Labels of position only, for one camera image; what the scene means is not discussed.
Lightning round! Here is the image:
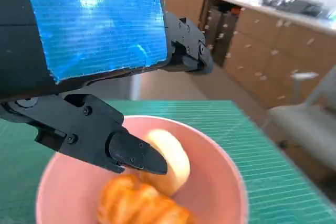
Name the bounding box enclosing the round toy bread bun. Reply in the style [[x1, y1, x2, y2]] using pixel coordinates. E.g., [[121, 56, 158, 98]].
[[140, 129, 191, 197]]

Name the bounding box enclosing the pink bowl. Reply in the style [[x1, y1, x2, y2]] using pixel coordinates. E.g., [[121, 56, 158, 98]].
[[35, 115, 249, 224]]

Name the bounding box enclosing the grey chair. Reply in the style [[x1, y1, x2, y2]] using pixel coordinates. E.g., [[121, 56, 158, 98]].
[[265, 65, 336, 183]]

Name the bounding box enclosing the wooden drawer counter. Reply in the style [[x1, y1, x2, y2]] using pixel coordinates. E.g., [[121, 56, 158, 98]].
[[199, 0, 336, 109]]

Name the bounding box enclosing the green cutting mat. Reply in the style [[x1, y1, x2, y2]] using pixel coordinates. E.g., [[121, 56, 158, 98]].
[[0, 100, 336, 224]]

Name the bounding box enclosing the long twisted toy bread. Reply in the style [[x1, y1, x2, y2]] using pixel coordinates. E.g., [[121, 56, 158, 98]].
[[96, 174, 197, 224]]

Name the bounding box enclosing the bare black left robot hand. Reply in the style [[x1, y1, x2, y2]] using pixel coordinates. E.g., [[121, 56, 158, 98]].
[[0, 0, 214, 175]]

